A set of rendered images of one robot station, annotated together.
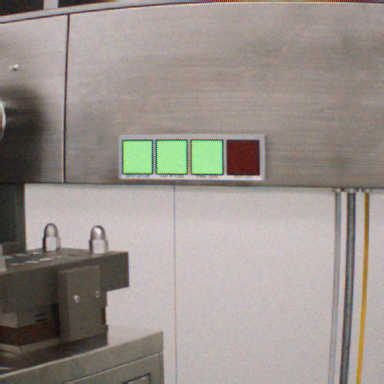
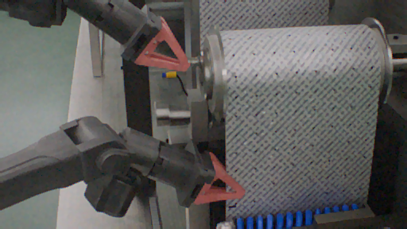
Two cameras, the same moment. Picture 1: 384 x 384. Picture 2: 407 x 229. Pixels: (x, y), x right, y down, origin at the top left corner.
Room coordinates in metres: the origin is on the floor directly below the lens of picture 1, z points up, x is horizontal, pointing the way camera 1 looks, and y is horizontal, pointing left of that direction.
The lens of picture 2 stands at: (1.22, -0.22, 1.58)
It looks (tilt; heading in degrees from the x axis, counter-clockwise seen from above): 25 degrees down; 57
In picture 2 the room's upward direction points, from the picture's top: 1 degrees counter-clockwise
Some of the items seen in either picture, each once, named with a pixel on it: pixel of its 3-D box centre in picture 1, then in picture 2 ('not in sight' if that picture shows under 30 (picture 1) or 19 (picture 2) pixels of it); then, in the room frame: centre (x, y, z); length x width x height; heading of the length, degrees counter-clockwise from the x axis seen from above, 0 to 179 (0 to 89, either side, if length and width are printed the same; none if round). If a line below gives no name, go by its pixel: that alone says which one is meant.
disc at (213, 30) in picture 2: not in sight; (216, 74); (1.71, 0.48, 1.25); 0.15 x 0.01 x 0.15; 65
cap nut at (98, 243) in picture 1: (98, 238); not in sight; (1.90, 0.14, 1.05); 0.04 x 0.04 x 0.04
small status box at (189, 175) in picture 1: (190, 157); not in sight; (1.83, -0.01, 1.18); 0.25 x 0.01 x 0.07; 65
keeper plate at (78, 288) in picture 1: (81, 303); not in sight; (1.75, 0.16, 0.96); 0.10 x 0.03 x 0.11; 155
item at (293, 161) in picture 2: not in sight; (301, 165); (1.79, 0.38, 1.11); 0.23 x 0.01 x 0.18; 155
